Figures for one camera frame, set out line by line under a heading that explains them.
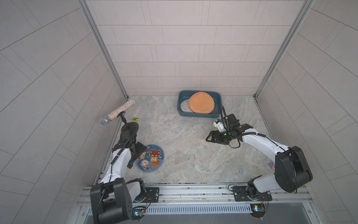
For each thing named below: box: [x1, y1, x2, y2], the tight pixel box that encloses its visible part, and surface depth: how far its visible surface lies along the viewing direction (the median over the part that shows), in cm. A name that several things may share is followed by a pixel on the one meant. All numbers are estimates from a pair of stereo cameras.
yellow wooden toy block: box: [130, 116, 139, 123], surface depth 102 cm
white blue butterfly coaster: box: [180, 98, 194, 113], surface depth 111 cm
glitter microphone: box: [99, 99, 136, 126], surface depth 77 cm
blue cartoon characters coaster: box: [136, 143, 166, 173], surface depth 84 cm
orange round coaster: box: [188, 91, 215, 114], surface depth 111 cm
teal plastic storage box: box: [177, 90, 223, 118], surface depth 111 cm
